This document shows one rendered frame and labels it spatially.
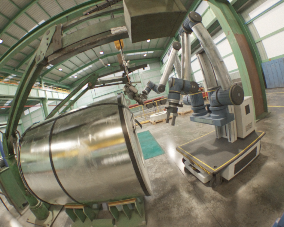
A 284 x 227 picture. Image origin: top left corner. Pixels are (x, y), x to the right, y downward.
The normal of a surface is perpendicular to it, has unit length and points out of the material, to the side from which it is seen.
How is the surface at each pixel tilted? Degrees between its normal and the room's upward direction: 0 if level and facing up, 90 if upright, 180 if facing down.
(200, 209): 0
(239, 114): 90
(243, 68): 90
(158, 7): 88
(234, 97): 91
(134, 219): 0
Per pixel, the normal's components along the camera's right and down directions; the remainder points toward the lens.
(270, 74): -0.96, 0.28
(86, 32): 0.07, 0.07
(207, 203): -0.27, -0.96
